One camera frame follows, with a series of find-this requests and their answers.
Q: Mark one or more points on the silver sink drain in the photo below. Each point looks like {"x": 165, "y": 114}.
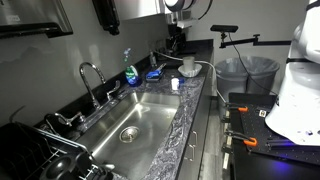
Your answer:
{"x": 129, "y": 134}

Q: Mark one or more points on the chrome gooseneck faucet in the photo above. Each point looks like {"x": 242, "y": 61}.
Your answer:
{"x": 87, "y": 84}

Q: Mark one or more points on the silver cabinet handle upper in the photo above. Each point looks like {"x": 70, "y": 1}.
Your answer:
{"x": 195, "y": 138}

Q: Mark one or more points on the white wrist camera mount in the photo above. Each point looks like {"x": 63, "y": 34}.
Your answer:
{"x": 186, "y": 23}

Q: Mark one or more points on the stainless steel sink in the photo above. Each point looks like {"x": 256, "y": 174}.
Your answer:
{"x": 151, "y": 113}

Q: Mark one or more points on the small white pill bottle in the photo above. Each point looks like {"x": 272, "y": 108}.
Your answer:
{"x": 175, "y": 83}

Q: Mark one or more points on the orange black clamp near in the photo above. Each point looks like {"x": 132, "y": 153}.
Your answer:
{"x": 250, "y": 141}

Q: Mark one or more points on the white coffee filter stack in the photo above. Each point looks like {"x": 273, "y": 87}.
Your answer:
{"x": 191, "y": 73}

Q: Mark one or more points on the large black dish rack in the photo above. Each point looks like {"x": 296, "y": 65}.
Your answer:
{"x": 27, "y": 154}

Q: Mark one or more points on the white paper cup stack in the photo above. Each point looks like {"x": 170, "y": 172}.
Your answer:
{"x": 188, "y": 63}

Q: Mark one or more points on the black paper towel dispenser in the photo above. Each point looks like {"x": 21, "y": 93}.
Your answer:
{"x": 29, "y": 17}

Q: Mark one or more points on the black soap dispenser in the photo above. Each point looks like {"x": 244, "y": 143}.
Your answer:
{"x": 107, "y": 15}

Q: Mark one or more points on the grey trash bin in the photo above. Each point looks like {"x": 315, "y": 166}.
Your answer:
{"x": 248, "y": 74}

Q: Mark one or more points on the chrome faucet lever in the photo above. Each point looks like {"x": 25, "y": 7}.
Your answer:
{"x": 117, "y": 86}

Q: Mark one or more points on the silver cabinet handle lower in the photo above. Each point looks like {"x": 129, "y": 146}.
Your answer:
{"x": 190, "y": 153}

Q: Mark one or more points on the orange black clamp far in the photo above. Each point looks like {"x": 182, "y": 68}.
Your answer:
{"x": 235, "y": 106}

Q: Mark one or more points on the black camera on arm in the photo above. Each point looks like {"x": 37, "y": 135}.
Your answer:
{"x": 226, "y": 30}

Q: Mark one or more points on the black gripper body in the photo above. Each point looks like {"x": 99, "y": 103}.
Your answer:
{"x": 177, "y": 40}

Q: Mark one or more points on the orange black clamp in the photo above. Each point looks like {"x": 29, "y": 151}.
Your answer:
{"x": 235, "y": 106}
{"x": 250, "y": 141}

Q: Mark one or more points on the green dish soap bottle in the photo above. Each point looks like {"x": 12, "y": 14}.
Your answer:
{"x": 130, "y": 72}

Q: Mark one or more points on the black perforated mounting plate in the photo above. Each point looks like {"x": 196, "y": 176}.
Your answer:
{"x": 272, "y": 144}

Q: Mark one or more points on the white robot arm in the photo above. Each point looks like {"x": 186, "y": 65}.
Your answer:
{"x": 295, "y": 114}

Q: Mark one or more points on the black robot cart table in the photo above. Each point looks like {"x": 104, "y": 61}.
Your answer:
{"x": 247, "y": 165}

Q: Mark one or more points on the silver cabinet handle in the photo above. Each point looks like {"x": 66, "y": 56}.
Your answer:
{"x": 190, "y": 153}
{"x": 195, "y": 138}

